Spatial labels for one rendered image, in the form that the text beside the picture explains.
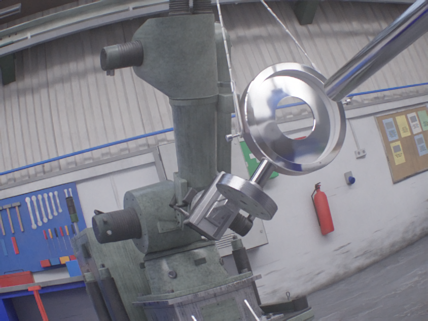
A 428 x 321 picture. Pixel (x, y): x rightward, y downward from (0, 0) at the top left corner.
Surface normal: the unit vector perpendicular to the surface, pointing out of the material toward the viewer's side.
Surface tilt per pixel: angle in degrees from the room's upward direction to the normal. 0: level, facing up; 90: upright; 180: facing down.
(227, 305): 90
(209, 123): 121
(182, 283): 69
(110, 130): 90
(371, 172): 90
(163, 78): 114
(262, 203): 107
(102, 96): 90
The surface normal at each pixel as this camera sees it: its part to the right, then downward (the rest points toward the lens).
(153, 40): -0.52, 0.44
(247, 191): 0.02, -0.28
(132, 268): 0.47, -0.29
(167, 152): 0.24, -0.25
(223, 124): 0.49, 0.30
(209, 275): 0.39, -0.62
